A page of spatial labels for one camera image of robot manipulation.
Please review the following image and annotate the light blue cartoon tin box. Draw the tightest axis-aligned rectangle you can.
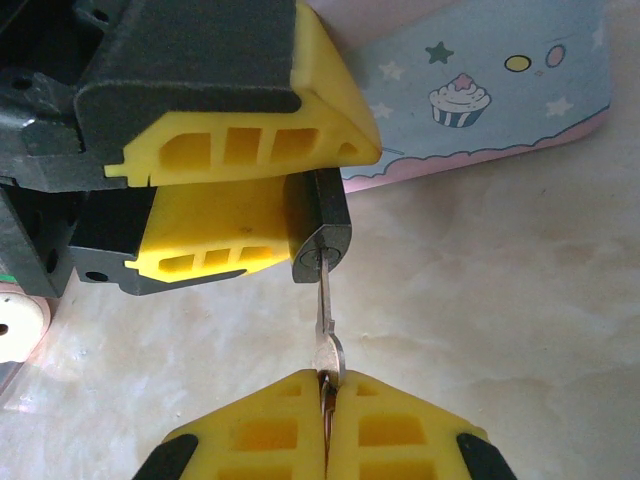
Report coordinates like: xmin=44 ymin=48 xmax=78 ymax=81
xmin=342 ymin=0 xmax=614 ymax=194

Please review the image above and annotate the small pink plastic object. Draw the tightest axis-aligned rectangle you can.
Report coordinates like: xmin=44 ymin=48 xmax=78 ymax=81
xmin=0 ymin=282 xmax=53 ymax=366

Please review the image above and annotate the silver key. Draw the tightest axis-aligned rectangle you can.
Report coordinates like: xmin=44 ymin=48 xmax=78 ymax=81
xmin=312 ymin=247 xmax=346 ymax=387

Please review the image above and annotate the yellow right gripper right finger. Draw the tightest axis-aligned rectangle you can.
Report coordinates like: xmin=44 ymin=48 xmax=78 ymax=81
xmin=327 ymin=369 xmax=519 ymax=480

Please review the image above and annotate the small grey padlock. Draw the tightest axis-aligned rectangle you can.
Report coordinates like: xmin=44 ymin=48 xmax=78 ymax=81
xmin=282 ymin=167 xmax=354 ymax=285

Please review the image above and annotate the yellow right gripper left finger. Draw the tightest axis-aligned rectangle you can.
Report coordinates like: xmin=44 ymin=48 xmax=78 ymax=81
xmin=132 ymin=368 xmax=327 ymax=480

